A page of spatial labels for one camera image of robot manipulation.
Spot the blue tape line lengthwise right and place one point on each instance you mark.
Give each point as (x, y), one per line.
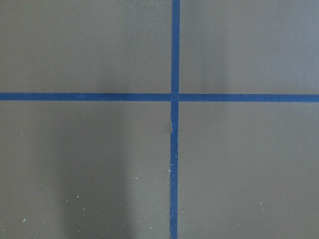
(174, 116)

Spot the blue tape line crosswise right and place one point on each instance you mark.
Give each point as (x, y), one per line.
(140, 97)

